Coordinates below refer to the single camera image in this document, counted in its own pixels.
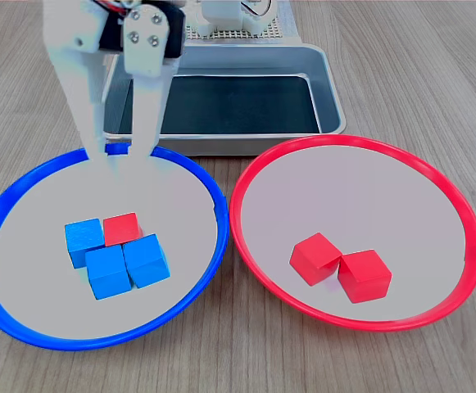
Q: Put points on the red cube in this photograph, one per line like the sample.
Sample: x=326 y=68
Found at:
x=364 y=278
x=314 y=258
x=122 y=228

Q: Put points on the black tray mat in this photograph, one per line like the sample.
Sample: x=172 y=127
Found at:
x=237 y=106

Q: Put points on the blue cube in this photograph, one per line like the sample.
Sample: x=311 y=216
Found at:
x=82 y=239
x=108 y=272
x=146 y=262

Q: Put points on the blue-rimmed white plate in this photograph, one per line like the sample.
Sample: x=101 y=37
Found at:
x=37 y=311

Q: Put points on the red-rimmed white plate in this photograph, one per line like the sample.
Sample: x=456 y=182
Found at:
x=344 y=196

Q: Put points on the steel tray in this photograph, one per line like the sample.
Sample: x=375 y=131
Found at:
x=241 y=143

